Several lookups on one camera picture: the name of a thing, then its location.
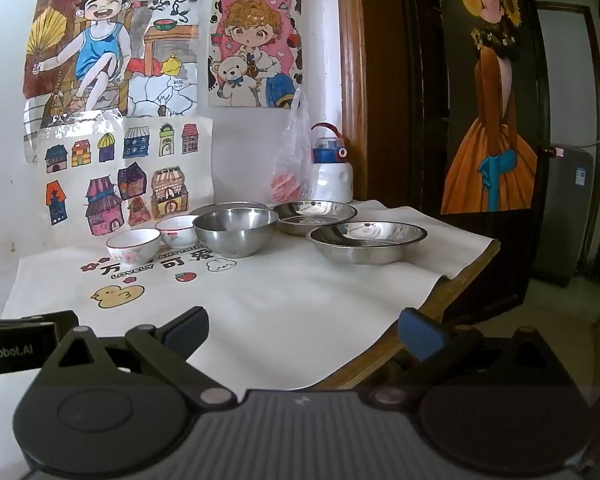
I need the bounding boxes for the small steel bowl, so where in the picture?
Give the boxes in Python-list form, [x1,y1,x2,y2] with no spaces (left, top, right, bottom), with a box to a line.
[271,200,358,237]

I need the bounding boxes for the boy with fan drawing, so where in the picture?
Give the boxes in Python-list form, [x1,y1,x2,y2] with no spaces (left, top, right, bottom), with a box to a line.
[22,0,203,128]

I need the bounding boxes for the deep stainless steel bowl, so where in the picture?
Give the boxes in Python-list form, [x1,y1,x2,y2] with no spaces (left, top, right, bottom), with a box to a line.
[193,208,280,259]

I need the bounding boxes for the grey appliance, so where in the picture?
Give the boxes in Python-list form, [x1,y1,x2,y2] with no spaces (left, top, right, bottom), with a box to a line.
[530,144,595,288]

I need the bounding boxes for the white water bottle blue lid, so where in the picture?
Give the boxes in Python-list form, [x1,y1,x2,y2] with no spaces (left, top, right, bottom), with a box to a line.
[310,122,355,204]

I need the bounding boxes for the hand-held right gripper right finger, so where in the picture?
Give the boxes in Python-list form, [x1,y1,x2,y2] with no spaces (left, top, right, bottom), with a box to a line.
[366,307,563,407]

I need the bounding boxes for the stainless steel plate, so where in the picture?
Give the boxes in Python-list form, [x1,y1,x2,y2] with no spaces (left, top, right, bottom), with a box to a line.
[306,220,428,265]
[190,201,271,218]

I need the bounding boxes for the clear plastic bag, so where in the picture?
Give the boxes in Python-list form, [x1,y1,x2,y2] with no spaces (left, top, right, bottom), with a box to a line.
[272,85,315,206]

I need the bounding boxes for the cartoon child with bear poster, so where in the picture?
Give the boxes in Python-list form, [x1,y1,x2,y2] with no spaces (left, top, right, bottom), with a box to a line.
[207,0,305,110]

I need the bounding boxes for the wooden table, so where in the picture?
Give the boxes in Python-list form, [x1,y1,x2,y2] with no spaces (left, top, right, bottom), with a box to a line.
[300,240,501,392]

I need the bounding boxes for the coloured houses drawing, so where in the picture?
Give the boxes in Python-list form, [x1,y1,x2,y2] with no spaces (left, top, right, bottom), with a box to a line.
[34,116,216,241]

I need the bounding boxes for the dark door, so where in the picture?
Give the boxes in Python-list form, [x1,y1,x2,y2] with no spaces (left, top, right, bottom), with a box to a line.
[400,0,551,321]

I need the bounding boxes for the white ceramic bowl red rim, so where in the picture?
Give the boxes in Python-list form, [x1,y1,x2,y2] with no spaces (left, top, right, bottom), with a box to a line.
[155,215,201,248]

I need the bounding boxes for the white printed cloth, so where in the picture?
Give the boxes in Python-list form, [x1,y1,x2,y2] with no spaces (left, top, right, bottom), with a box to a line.
[0,199,501,391]

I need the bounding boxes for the girl in orange dress poster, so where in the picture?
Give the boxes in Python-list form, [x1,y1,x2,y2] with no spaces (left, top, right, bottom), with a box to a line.
[440,0,538,215]

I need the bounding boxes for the white ceramic bowl pink flowers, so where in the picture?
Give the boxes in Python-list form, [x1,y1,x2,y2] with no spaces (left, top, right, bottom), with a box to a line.
[106,228,162,266]

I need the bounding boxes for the wooden door frame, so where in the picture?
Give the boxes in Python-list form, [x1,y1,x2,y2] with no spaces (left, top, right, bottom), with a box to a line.
[335,0,416,206]

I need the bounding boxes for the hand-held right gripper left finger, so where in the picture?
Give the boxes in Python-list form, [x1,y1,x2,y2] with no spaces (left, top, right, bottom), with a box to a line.
[40,306,239,409]

